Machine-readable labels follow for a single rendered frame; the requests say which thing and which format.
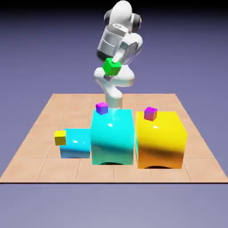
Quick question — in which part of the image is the low large cyan box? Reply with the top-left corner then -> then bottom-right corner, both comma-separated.
59,128 -> 92,159

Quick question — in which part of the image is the small yellow cube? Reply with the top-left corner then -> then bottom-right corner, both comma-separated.
54,130 -> 67,146

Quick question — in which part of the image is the tall large cyan box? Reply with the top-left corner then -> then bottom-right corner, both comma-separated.
90,108 -> 135,166

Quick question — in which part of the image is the small magenta cube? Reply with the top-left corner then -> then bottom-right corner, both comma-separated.
143,106 -> 158,122

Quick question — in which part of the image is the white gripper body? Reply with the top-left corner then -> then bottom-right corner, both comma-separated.
120,33 -> 143,66

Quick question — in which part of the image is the small green cube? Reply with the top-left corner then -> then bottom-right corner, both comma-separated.
102,57 -> 122,77

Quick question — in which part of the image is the large yellow box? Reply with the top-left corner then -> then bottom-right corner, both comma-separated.
134,111 -> 188,170

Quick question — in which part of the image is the small purple cube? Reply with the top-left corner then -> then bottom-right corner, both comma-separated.
95,102 -> 110,116

